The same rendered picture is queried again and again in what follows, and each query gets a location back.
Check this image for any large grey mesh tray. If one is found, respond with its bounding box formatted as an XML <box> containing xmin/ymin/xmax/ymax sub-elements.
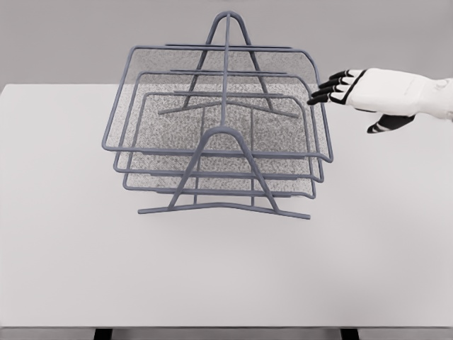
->
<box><xmin>101</xmin><ymin>44</ymin><xmax>335</xmax><ymax>164</ymax></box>

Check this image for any small grey mesh tray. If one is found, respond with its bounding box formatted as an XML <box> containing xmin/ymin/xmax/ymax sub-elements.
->
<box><xmin>122</xmin><ymin>91</ymin><xmax>316</xmax><ymax>200</ymax></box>

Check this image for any medium grey mesh tray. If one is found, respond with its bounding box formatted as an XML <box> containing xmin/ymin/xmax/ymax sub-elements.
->
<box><xmin>113</xmin><ymin>70</ymin><xmax>325</xmax><ymax>184</ymax></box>

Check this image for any grey wire rack frame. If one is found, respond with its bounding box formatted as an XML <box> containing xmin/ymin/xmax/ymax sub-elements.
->
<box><xmin>137</xmin><ymin>11</ymin><xmax>312</xmax><ymax>221</ymax></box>

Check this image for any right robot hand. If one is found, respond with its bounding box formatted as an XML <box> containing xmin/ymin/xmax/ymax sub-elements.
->
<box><xmin>306</xmin><ymin>67</ymin><xmax>423</xmax><ymax>135</ymax></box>

